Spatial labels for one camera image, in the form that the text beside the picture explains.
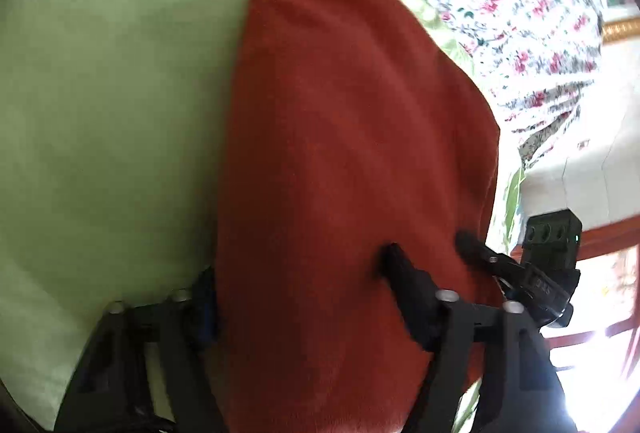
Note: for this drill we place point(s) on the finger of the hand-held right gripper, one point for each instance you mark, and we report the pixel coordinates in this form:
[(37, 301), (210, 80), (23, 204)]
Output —
[(482, 255)]

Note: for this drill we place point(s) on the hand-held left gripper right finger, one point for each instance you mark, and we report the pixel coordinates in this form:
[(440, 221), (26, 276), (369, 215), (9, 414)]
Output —
[(410, 283)]

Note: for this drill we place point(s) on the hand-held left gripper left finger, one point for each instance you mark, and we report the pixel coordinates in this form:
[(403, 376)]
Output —
[(202, 313)]

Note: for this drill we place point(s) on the orange knit sweater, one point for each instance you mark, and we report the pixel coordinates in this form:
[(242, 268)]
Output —
[(350, 138)]

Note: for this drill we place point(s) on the light green bed sheet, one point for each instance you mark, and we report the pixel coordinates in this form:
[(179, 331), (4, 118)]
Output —
[(110, 103)]

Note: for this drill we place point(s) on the gold trim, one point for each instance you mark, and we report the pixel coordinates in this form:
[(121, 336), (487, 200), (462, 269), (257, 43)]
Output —
[(622, 32)]

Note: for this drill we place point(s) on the white floral quilt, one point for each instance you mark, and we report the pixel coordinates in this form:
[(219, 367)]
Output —
[(500, 3)]

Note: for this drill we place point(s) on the red-brown wooden door frame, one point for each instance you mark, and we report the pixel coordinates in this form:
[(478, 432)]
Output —
[(607, 240)]

